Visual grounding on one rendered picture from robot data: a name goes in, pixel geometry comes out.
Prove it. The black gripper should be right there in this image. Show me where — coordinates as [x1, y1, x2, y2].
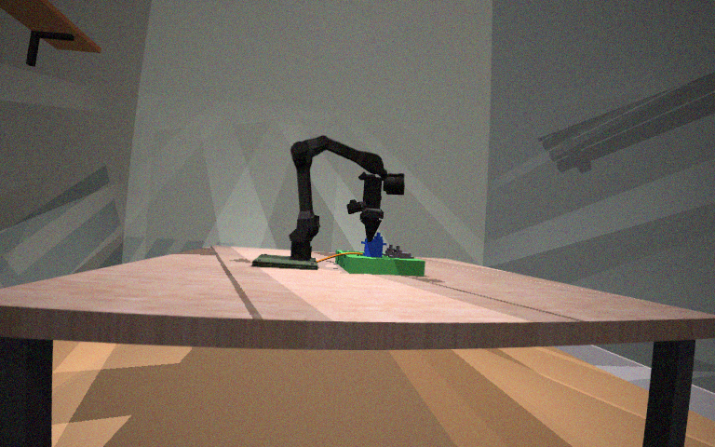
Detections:
[360, 193, 384, 242]

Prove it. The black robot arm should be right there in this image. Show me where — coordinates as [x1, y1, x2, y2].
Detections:
[289, 135, 405, 261]

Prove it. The light green flat panel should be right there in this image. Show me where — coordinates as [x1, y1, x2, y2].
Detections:
[335, 245, 425, 277]

